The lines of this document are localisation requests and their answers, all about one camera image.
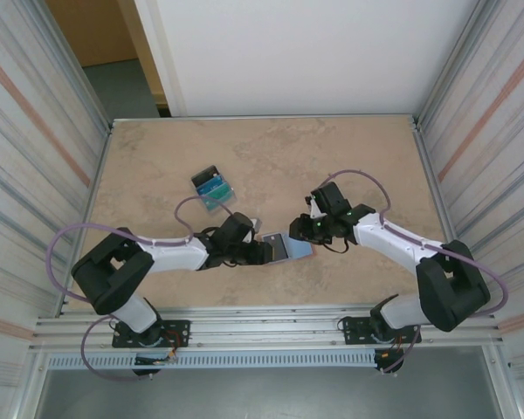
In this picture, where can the teal VIP card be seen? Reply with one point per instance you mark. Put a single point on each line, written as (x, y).
(218, 193)

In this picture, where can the white door frame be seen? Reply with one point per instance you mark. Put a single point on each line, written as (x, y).
(157, 43)

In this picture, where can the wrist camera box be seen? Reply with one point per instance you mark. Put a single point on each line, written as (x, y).
(255, 227)
(318, 211)

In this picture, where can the blue VIP card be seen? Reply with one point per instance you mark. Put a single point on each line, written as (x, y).
(209, 185)

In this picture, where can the black chip card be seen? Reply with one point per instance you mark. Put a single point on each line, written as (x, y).
(276, 245)

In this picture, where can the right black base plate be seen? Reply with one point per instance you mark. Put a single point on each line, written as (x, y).
(353, 327)

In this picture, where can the wooden door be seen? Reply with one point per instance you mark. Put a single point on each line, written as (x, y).
(91, 30)

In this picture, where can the clear acrylic card box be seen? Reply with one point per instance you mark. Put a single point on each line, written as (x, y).
(214, 198)

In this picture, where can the translucent corrugated side panel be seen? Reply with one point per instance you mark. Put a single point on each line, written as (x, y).
(498, 131)
(26, 131)

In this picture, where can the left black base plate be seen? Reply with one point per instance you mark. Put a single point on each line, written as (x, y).
(179, 331)

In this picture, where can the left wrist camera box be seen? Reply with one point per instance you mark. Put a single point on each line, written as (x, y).
(255, 227)

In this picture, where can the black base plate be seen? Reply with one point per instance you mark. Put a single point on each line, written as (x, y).
(353, 327)
(179, 331)

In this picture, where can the aluminium front rail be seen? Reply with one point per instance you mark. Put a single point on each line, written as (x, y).
(266, 331)

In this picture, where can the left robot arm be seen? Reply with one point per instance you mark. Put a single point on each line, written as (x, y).
(113, 270)

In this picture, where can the pink card wallet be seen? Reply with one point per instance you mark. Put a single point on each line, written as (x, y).
(299, 249)

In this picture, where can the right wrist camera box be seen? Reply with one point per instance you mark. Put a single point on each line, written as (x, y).
(318, 211)

